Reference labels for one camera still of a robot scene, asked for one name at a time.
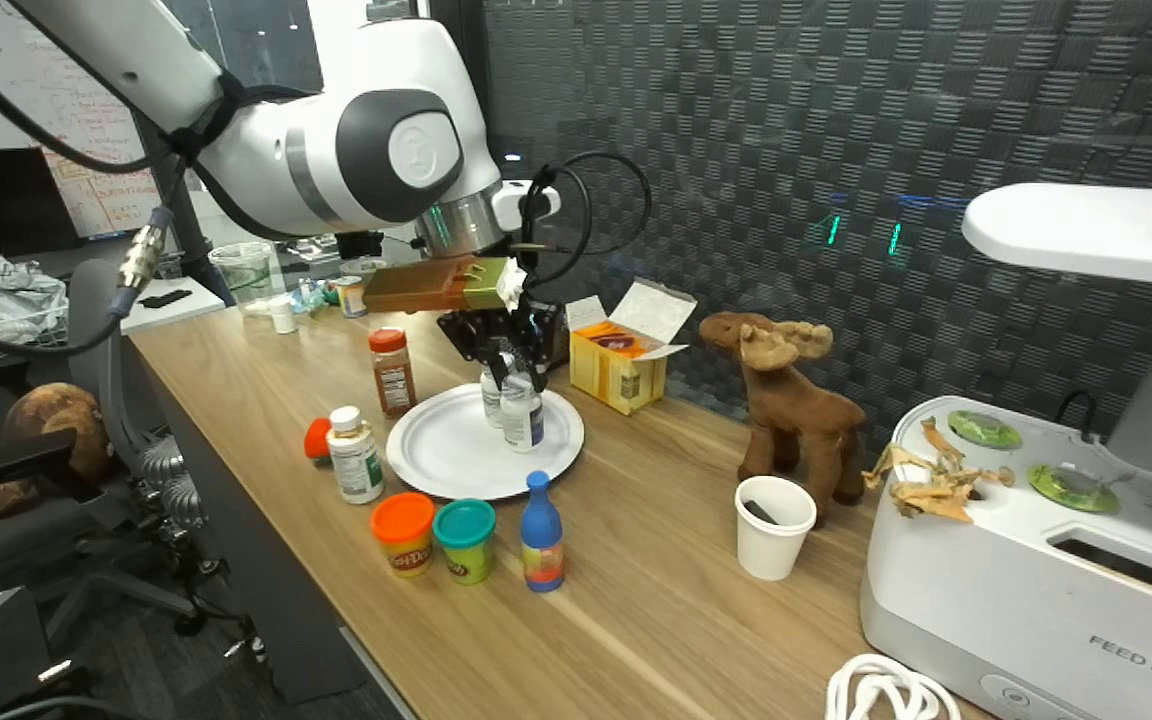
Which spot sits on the orange lid dough tub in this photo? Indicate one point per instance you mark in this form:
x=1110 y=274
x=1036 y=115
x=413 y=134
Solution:
x=400 y=524

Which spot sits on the white foam cup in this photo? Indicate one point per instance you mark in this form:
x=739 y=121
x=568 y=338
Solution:
x=775 y=524

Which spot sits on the brown plush toy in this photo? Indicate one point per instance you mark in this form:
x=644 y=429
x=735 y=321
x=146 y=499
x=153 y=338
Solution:
x=56 y=422

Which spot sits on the white pill bottle with label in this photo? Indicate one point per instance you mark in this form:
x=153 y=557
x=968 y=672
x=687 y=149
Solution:
x=352 y=463

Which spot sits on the blue toy bottle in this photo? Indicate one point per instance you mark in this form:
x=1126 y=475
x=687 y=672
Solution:
x=541 y=542

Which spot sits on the dried brown roots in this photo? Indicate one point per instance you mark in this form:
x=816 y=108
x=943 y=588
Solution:
x=930 y=480

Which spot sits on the brown spice bottle orange cap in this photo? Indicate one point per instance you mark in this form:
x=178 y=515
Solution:
x=395 y=376

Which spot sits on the teal lid dough tub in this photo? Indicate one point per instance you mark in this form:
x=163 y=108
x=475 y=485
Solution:
x=467 y=537

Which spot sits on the grey black office chair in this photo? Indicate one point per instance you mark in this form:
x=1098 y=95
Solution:
x=96 y=334

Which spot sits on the red ball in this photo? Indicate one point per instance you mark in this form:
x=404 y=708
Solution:
x=318 y=442

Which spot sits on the white planter machine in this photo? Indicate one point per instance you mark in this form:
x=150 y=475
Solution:
x=1042 y=587

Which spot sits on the green planter pod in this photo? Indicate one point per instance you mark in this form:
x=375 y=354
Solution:
x=985 y=425
x=1072 y=485

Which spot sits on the black remote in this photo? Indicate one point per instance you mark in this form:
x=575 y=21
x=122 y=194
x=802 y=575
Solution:
x=166 y=299

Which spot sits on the small labelled can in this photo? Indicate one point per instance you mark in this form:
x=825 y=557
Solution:
x=352 y=299

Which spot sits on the clear plastic container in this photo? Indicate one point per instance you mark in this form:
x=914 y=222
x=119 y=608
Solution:
x=247 y=268

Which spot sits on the small white cup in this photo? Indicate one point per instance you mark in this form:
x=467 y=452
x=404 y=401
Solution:
x=282 y=319

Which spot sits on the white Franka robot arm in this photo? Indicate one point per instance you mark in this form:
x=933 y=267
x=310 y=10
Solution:
x=336 y=144

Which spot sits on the yellow open cardboard box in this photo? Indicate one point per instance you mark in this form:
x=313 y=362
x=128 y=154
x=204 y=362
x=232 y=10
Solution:
x=619 y=373

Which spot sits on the white paper plate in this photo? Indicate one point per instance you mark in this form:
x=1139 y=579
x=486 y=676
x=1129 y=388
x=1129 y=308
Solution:
x=448 y=452

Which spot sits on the brown moose plush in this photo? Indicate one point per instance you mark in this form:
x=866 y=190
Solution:
x=798 y=404

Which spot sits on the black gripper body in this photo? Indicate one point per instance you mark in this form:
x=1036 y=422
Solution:
x=498 y=328

